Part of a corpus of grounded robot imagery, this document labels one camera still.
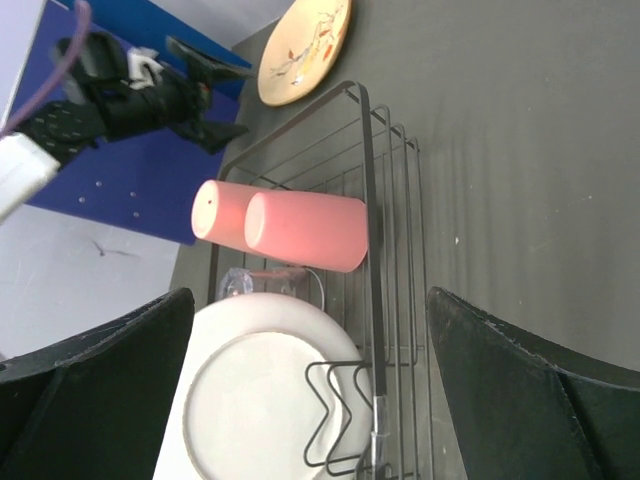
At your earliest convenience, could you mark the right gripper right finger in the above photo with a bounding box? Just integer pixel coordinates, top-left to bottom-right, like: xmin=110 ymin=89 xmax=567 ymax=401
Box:
xmin=427 ymin=287 xmax=639 ymax=479

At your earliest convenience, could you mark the pink cup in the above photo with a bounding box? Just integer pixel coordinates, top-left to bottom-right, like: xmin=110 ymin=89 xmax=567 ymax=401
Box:
xmin=191 ymin=180 xmax=268 ymax=253
xmin=244 ymin=190 xmax=368 ymax=273

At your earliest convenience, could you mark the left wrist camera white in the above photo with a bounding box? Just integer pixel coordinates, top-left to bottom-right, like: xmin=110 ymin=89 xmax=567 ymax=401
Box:
xmin=127 ymin=47 xmax=164 ymax=90

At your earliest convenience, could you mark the pink cup left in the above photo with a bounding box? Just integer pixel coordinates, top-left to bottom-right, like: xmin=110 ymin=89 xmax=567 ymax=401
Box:
xmin=191 ymin=180 xmax=268 ymax=253

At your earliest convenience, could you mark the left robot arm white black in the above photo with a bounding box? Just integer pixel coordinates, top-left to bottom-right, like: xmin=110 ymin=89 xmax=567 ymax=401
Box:
xmin=1 ymin=32 xmax=251 ymax=218

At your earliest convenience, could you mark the beige floral plate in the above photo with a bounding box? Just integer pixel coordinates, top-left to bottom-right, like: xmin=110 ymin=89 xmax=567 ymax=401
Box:
xmin=257 ymin=0 xmax=354 ymax=107

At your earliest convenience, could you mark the clear wine glass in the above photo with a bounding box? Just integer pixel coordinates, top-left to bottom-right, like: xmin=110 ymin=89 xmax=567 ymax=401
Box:
xmin=215 ymin=267 xmax=326 ymax=311

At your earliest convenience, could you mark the white plate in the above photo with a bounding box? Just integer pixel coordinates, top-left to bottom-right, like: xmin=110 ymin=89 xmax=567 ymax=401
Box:
xmin=154 ymin=293 xmax=373 ymax=479

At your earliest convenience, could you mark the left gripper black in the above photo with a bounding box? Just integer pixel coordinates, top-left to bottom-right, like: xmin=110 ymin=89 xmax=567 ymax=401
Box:
xmin=24 ymin=32 xmax=253 ymax=160

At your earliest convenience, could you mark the pink cup right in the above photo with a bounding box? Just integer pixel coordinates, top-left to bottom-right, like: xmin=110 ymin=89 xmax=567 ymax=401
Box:
xmin=244 ymin=190 xmax=368 ymax=273

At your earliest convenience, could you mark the black wire dish rack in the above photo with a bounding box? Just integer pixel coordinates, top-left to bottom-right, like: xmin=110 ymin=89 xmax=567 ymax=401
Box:
xmin=219 ymin=81 xmax=435 ymax=479

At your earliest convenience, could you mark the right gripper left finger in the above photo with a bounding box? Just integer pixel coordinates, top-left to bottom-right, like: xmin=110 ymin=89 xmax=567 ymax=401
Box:
xmin=1 ymin=288 xmax=194 ymax=479

